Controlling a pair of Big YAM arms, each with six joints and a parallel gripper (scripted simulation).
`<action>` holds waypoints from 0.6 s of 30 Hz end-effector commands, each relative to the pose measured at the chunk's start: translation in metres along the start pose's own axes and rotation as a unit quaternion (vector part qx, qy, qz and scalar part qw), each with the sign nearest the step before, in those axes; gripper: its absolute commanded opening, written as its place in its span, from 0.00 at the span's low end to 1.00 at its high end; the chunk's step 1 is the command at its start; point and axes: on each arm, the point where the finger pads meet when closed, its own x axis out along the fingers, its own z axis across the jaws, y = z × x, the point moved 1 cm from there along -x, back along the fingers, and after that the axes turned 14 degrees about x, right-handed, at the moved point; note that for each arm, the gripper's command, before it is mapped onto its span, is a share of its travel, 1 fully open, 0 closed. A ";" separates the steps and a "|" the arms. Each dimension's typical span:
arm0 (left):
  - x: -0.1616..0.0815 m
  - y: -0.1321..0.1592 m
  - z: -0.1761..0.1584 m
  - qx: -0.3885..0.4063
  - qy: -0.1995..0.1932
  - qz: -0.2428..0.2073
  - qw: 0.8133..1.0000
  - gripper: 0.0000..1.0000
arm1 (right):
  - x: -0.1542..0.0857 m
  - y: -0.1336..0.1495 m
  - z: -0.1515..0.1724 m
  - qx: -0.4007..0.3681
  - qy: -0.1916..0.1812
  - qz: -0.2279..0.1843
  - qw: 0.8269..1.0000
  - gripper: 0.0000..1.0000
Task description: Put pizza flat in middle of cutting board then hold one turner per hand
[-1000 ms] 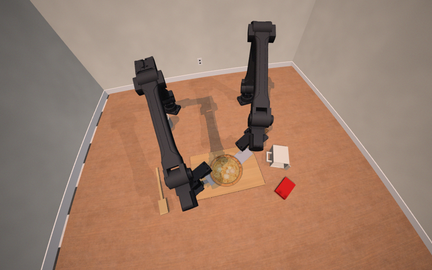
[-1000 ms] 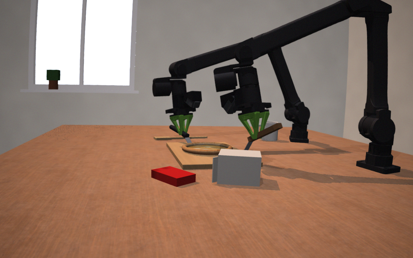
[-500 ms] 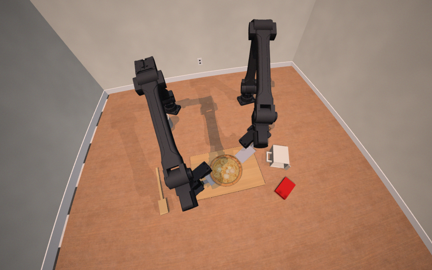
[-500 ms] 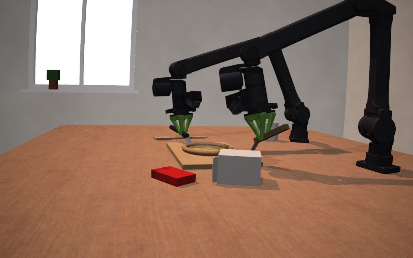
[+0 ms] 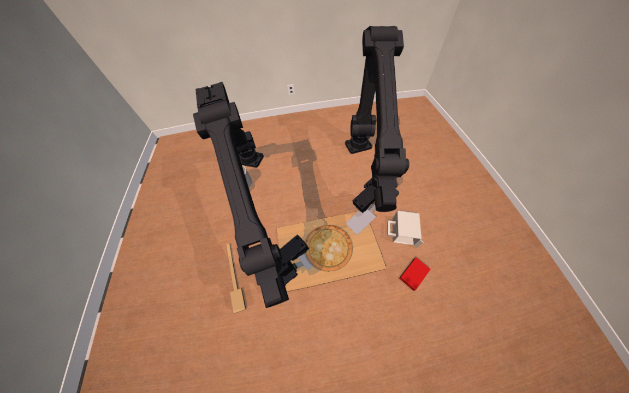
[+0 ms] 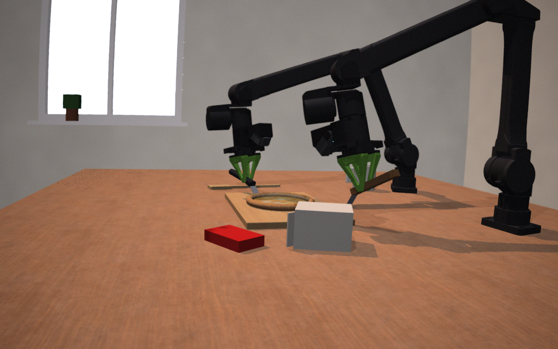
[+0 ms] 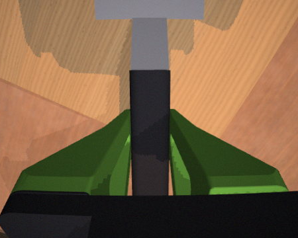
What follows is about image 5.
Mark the red rectangular block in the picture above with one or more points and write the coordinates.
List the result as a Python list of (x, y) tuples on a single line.
[(414, 274)]

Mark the tan wooden spatula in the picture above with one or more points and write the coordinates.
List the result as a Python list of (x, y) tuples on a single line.
[(237, 296)]

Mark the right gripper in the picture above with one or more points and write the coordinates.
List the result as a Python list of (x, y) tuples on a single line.
[(290, 276)]

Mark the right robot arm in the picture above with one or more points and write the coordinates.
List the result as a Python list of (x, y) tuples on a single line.
[(221, 122)]

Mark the grey spatula with brown handle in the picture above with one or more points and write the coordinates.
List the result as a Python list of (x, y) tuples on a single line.
[(360, 220)]

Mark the grey mug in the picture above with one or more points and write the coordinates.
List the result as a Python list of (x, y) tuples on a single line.
[(248, 178)]

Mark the wooden cutting board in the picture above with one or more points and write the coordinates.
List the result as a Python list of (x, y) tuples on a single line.
[(366, 256)]

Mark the grey metal turner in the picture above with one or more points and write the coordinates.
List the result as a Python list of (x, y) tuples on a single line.
[(303, 262)]

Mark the round cheese pizza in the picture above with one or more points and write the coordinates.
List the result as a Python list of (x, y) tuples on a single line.
[(330, 248)]

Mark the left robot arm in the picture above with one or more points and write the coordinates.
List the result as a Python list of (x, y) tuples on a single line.
[(380, 43)]

